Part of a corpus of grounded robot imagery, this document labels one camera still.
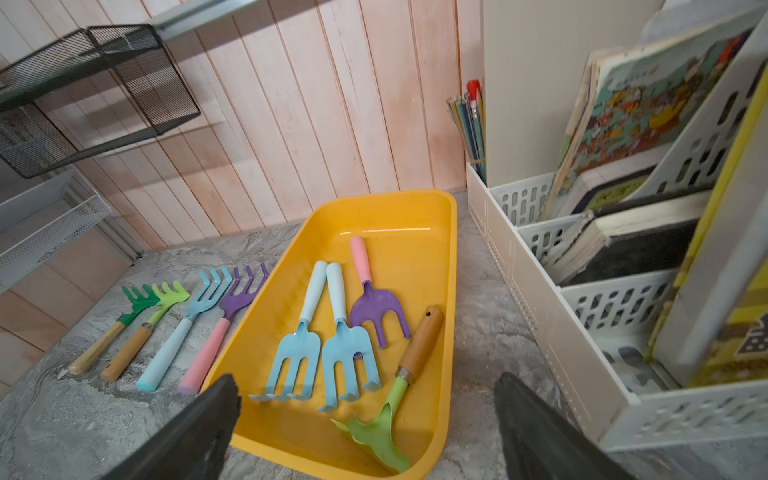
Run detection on light blue hand fork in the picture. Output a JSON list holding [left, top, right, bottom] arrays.
[[318, 263, 382, 413]]

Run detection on purple rake pink handle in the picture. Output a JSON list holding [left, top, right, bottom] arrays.
[[177, 262, 269, 396]]

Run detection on light blue hand rake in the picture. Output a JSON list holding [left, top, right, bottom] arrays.
[[249, 260, 328, 402]]

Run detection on beige folder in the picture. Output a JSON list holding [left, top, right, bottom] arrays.
[[483, 0, 662, 187]]

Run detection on pink handled garden tool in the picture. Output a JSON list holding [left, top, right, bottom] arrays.
[[349, 236, 411, 349]]

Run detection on light green wooden handled rake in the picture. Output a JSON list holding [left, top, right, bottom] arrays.
[[100, 281, 190, 382]]

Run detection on green rake wooden handle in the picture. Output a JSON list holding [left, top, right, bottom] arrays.
[[68, 284, 159, 376]]

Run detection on bundle of pencils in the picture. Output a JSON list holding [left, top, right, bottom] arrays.
[[446, 79, 487, 184]]

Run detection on white desktop file organizer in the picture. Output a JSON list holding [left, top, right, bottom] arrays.
[[467, 22, 767, 451]]

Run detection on black mesh wall basket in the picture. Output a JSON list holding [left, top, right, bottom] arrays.
[[1, 24, 201, 179]]

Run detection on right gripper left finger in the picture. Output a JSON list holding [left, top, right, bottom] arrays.
[[104, 374, 242, 479]]

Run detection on white wire wall shelf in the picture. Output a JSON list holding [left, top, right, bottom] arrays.
[[1, 170, 112, 292]]

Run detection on yellow picture book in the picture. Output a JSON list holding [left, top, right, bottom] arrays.
[[650, 79, 767, 387]]

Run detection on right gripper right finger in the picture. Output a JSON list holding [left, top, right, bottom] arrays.
[[494, 372, 632, 479]]

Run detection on dark covered book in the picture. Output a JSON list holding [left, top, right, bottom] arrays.
[[541, 187, 712, 287]]

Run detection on yellow storage box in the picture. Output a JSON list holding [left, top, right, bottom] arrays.
[[209, 190, 458, 479]]

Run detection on colourful cartoon picture book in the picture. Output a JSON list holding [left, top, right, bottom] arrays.
[[540, 22, 754, 219]]

